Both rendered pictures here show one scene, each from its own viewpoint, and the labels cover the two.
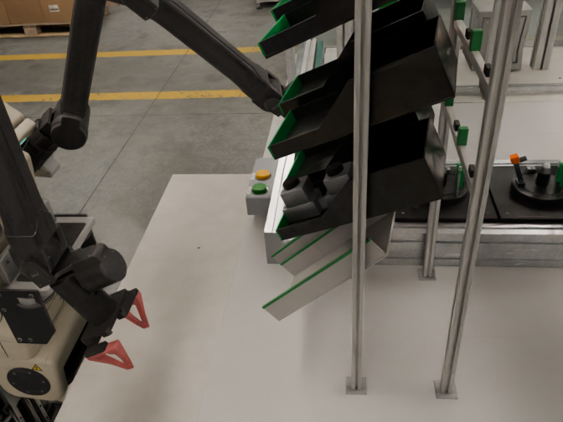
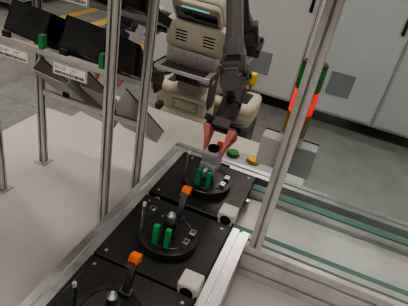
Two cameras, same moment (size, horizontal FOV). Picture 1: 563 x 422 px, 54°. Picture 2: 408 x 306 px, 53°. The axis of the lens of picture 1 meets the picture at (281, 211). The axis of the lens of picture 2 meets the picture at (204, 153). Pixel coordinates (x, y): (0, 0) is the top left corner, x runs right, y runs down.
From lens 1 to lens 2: 1.68 m
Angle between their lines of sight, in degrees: 77
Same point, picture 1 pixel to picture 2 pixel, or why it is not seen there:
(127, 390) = not seen: hidden behind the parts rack
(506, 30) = not seen: outside the picture
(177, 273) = (187, 136)
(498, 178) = (158, 298)
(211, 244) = not seen: hidden behind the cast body
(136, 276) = (193, 125)
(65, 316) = (187, 116)
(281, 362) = (85, 146)
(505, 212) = (98, 263)
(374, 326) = (77, 184)
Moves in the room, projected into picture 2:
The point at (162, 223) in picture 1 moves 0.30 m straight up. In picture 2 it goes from (244, 142) to (263, 72)
